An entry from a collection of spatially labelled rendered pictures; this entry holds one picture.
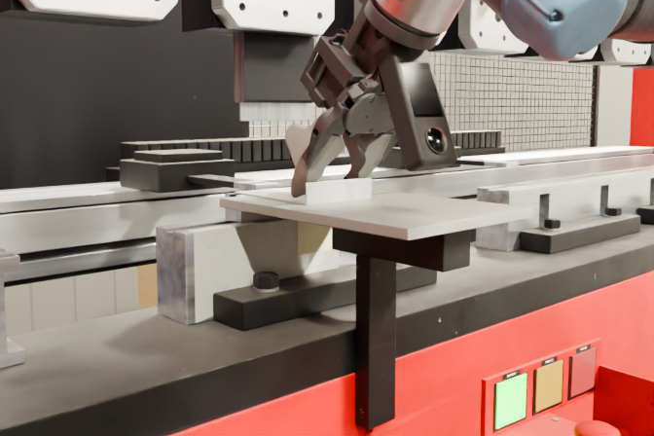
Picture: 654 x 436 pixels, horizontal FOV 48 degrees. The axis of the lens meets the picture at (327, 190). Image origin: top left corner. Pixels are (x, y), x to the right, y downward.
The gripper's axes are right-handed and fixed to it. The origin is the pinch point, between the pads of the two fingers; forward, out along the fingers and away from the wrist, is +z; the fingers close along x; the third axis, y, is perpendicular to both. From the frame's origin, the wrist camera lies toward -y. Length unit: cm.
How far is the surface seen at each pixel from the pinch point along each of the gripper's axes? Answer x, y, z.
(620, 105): -363, 138, 102
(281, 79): -1.2, 14.8, -2.8
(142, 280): -92, 146, 213
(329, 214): 6.4, -6.9, -4.5
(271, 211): 7.3, -1.3, 0.8
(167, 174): 3.8, 21.4, 18.0
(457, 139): -81, 41, 33
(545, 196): -55, 5, 12
